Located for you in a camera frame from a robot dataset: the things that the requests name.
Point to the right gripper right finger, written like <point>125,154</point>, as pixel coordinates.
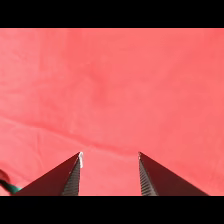
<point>160,181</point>

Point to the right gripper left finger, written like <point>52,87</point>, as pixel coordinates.
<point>63,180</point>

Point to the red T-shirt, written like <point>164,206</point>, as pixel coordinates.
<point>110,90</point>

